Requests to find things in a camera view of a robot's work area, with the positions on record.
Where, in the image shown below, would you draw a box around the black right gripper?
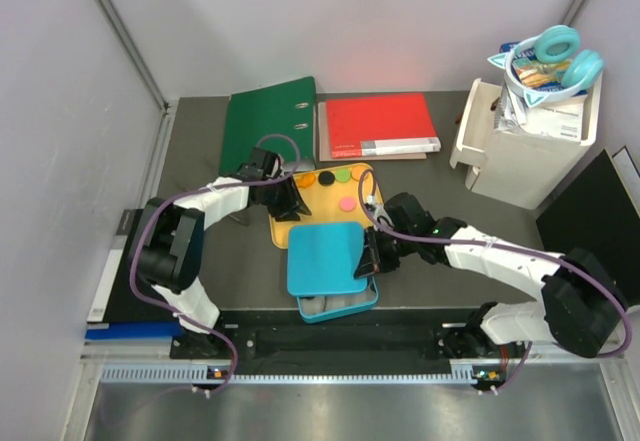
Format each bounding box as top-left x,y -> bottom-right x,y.
355,225 -> 416,280

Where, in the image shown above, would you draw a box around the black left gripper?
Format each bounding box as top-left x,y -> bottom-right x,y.
262,173 -> 310,223

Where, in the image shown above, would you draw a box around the teal tin lid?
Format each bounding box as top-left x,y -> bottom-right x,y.
286,222 -> 367,298

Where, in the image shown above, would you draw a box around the yellow plastic tray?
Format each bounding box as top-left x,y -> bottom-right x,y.
269,163 -> 372,249

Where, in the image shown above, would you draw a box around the metal kitchen tongs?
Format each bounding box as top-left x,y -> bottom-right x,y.
203,174 -> 250,229

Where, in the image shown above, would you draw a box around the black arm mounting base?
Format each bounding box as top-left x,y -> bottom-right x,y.
169,308 -> 531,362

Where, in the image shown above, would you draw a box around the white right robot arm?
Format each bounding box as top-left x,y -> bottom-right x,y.
354,193 -> 628,358

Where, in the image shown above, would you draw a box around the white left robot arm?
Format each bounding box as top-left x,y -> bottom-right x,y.
128,147 -> 312,358

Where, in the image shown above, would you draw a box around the orange fish-shaped cookie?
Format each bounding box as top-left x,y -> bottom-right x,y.
295,172 -> 316,189

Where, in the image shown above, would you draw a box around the pink round cookie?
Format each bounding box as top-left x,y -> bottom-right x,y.
339,196 -> 357,212

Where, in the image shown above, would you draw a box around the green round cookie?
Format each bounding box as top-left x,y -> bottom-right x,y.
334,168 -> 351,183

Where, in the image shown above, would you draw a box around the teal cookie tin box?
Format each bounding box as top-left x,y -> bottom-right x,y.
297,277 -> 379,324

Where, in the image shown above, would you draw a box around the orange round cookie top right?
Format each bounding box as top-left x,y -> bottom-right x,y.
351,164 -> 370,182

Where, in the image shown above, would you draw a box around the red folder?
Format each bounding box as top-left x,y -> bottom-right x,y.
325,93 -> 441,159

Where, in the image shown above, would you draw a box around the white storage cabinet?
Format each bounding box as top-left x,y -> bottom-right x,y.
449,78 -> 602,209

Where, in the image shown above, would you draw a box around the black notebook at left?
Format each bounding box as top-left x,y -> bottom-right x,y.
87,209 -> 173,328

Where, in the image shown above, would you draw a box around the blue folder at left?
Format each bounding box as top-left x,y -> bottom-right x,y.
85,321 -> 182,341

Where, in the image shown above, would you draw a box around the black binder at right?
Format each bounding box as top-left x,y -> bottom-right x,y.
536,151 -> 640,306

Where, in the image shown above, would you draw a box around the teal cat-ear headphones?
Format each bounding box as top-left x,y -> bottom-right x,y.
487,25 -> 605,108

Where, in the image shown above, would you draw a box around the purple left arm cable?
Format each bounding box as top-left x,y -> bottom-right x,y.
128,133 -> 302,352

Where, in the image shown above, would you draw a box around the green ring binder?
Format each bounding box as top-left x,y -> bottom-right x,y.
218,76 -> 316,176

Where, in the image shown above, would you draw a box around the white cable duct rail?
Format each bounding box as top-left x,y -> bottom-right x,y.
100,363 -> 489,385

